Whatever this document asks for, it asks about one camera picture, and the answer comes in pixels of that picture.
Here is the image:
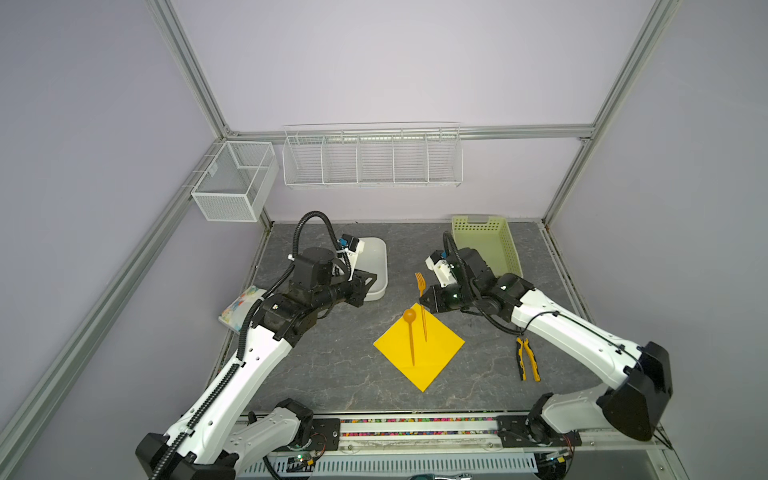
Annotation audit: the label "orange plastic fork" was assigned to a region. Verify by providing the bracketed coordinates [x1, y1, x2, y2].
[415, 272, 428, 341]

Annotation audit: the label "white oval plastic tub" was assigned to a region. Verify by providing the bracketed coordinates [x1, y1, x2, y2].
[355, 237, 388, 302]

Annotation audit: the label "orange plastic spoon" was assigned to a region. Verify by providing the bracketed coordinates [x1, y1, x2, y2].
[403, 309, 417, 366]

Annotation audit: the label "yellow paper napkin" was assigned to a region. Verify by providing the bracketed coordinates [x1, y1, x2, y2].
[373, 304, 465, 392]

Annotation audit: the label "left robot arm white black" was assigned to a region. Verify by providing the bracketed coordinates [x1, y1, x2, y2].
[136, 211, 377, 479]

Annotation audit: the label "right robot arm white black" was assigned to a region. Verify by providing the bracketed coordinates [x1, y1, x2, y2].
[419, 232, 673, 445]

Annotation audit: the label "green perforated plastic basket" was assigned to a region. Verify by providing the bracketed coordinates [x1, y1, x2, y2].
[451, 215, 523, 277]

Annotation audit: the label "yellow black pliers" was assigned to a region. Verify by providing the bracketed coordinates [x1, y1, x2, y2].
[516, 336, 541, 382]

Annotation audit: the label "white mesh box basket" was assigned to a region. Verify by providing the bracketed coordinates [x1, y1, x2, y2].
[192, 141, 279, 223]

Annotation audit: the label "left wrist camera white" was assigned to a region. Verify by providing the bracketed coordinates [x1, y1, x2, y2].
[339, 234, 365, 271]

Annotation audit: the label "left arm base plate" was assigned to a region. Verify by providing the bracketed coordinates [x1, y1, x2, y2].
[286, 417, 341, 451]

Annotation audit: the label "white wire wall rack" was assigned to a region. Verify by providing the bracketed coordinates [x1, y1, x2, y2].
[282, 122, 464, 188]

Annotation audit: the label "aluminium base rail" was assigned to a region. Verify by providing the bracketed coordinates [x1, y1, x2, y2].
[227, 409, 673, 458]

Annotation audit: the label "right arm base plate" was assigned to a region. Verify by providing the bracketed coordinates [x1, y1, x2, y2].
[496, 414, 582, 448]

